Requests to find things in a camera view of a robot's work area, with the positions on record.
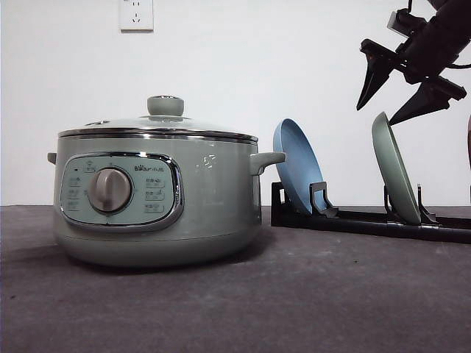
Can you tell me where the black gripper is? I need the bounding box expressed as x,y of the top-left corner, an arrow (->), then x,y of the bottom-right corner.
356,15 -> 467,125

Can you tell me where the green plate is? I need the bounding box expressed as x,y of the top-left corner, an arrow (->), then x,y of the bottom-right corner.
372,112 -> 421,226

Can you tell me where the glass steamer lid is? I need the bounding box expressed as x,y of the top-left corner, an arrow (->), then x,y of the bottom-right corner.
57,95 -> 258,144

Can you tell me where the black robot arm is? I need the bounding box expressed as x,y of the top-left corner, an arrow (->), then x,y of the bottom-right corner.
356,0 -> 471,126

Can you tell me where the blue plate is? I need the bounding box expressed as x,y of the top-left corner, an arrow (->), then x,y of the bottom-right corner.
273,118 -> 326,213

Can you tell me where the black plate rack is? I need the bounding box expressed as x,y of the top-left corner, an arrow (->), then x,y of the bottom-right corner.
271,182 -> 471,244

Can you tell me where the green electric steamer pot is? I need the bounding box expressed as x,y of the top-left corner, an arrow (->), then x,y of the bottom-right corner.
48,126 -> 285,266

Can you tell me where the grey table mat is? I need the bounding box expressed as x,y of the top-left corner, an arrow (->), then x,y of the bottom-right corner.
0,205 -> 471,353

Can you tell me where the white wall socket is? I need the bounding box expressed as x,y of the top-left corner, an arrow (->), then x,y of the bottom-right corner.
118,0 -> 154,35

